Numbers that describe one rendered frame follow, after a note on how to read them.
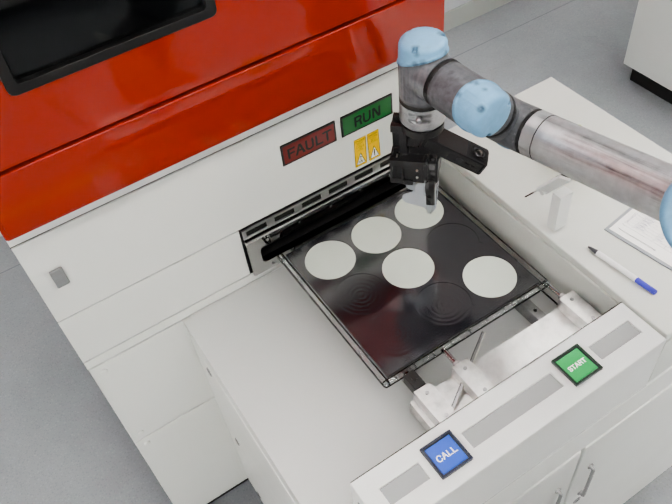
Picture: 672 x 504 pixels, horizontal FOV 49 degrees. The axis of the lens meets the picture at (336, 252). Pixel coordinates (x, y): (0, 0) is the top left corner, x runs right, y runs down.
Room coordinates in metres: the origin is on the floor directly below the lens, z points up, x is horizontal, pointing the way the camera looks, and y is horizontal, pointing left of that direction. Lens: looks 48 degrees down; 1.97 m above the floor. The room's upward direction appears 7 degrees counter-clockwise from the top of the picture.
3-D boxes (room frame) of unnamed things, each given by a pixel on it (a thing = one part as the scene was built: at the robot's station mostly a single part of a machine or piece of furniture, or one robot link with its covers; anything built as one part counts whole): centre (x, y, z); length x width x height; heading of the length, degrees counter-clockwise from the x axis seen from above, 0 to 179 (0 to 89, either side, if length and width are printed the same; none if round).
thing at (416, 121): (0.93, -0.17, 1.23); 0.08 x 0.08 x 0.05
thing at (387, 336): (0.89, -0.13, 0.90); 0.34 x 0.34 x 0.01; 27
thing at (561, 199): (0.90, -0.40, 1.03); 0.06 x 0.04 x 0.13; 27
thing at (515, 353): (0.66, -0.27, 0.87); 0.36 x 0.08 x 0.03; 117
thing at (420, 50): (0.93, -0.17, 1.31); 0.09 x 0.08 x 0.11; 30
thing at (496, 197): (0.98, -0.52, 0.89); 0.62 x 0.35 x 0.14; 27
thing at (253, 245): (1.07, -0.02, 0.89); 0.44 x 0.02 x 0.10; 117
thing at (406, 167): (0.94, -0.16, 1.15); 0.09 x 0.08 x 0.12; 72
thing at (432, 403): (0.59, -0.13, 0.89); 0.08 x 0.03 x 0.03; 27
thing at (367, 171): (1.07, -0.02, 0.96); 0.44 x 0.01 x 0.02; 117
